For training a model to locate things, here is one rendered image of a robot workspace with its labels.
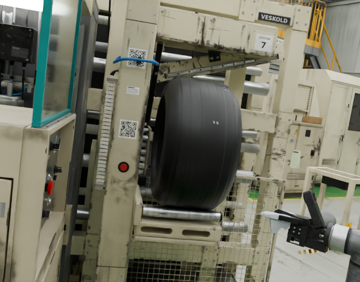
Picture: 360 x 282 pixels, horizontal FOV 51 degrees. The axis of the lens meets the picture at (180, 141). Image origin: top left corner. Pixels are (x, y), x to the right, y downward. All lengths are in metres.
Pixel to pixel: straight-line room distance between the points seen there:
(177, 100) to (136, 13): 0.39
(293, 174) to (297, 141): 0.55
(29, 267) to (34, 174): 0.22
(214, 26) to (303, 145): 4.80
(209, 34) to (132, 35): 0.46
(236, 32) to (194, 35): 0.21
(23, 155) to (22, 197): 0.10
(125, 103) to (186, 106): 0.27
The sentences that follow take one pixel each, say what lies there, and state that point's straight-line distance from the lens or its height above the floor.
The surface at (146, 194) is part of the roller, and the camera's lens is 1.85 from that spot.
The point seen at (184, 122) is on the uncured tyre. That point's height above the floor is 1.29.
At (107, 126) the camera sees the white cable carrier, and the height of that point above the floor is 1.22.
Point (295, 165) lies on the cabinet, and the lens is 6.48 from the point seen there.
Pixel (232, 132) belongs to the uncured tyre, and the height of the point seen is 1.27.
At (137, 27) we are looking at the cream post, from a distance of 1.59.
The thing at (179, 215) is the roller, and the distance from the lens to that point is 1.60.
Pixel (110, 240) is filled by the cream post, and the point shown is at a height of 0.74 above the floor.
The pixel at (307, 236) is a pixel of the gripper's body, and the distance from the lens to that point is 1.22.
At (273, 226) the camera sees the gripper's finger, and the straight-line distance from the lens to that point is 1.19.
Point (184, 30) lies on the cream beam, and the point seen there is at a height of 1.69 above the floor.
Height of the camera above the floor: 1.38
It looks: 7 degrees down
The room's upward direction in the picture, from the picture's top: 8 degrees clockwise
